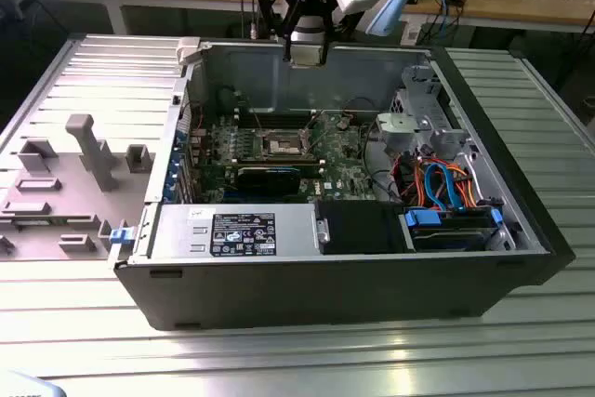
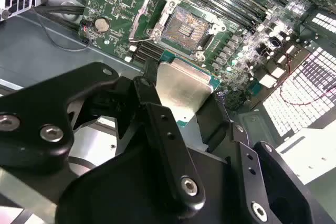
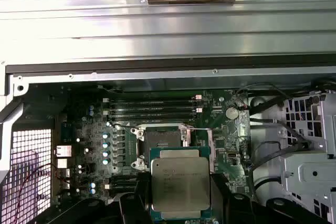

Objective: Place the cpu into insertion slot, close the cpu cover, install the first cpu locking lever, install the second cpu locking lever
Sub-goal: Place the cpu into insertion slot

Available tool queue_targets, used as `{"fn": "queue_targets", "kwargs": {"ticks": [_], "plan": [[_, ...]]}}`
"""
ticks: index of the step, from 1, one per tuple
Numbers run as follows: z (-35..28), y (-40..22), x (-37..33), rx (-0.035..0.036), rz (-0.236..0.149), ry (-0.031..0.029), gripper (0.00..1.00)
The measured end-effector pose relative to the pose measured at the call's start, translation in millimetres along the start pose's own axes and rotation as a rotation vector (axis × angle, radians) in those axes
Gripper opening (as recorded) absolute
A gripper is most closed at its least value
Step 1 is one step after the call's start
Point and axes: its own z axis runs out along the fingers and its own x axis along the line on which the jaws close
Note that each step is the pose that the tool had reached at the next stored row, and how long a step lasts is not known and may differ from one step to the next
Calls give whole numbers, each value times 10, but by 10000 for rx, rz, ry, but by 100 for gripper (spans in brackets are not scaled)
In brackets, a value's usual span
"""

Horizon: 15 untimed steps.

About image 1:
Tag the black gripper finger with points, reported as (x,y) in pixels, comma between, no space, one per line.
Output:
(288,16)
(328,34)

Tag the CPU with silver lid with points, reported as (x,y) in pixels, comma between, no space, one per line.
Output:
(307,55)

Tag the thin metal locking lever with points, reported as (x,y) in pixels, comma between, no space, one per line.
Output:
(257,114)

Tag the black RAM slot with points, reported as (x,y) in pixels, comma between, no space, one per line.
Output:
(274,121)
(274,116)
(274,112)
(274,126)

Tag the CPU socket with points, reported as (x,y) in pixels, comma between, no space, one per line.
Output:
(279,143)

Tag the white label card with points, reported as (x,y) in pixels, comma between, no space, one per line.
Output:
(411,33)

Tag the grey case release latch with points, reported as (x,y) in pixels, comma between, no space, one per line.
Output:
(190,49)

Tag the green motherboard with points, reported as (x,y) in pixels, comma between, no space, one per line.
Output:
(339,155)

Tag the silver metal drive cage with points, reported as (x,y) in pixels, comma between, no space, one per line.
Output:
(418,127)

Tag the hard disk in blue carrier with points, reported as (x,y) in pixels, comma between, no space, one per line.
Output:
(446,239)

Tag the silver power supply unit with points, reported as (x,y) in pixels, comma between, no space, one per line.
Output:
(186,229)

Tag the black open PC case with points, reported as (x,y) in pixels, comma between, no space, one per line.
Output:
(325,290)

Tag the blue case latch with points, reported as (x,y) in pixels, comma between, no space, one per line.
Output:
(121,235)

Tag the grey parts rack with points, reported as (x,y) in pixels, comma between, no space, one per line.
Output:
(60,211)

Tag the white rounded object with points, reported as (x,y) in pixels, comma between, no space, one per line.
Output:
(23,385)

